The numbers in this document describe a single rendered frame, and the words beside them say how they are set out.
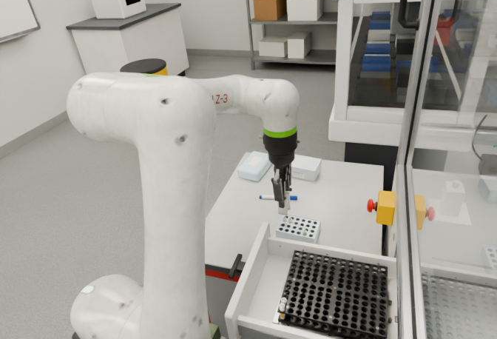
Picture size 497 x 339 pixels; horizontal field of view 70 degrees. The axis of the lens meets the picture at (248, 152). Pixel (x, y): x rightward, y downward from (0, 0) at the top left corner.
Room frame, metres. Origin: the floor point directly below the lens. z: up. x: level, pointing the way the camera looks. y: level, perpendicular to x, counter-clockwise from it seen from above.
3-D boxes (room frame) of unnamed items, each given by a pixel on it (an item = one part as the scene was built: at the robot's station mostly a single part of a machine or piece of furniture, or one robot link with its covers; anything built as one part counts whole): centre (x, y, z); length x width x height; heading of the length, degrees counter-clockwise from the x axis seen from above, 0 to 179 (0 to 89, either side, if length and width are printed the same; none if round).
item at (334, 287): (0.51, -0.16, 0.87); 0.22 x 0.18 x 0.06; 68
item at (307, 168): (1.15, -0.21, 0.79); 0.13 x 0.09 x 0.05; 61
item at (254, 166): (1.20, -0.02, 0.78); 0.15 x 0.10 x 0.04; 150
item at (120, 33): (4.37, 1.20, 0.61); 1.15 x 0.72 x 1.22; 154
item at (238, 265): (0.59, 0.05, 0.91); 0.07 x 0.04 x 0.01; 158
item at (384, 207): (0.78, -0.38, 0.88); 0.07 x 0.05 x 0.07; 158
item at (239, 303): (0.58, 0.03, 0.87); 0.29 x 0.02 x 0.11; 158
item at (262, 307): (0.51, -0.17, 0.86); 0.40 x 0.26 x 0.06; 68
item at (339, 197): (0.96, -0.14, 0.38); 0.62 x 0.58 x 0.76; 158
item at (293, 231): (0.82, -0.13, 0.78); 0.12 x 0.08 x 0.04; 65
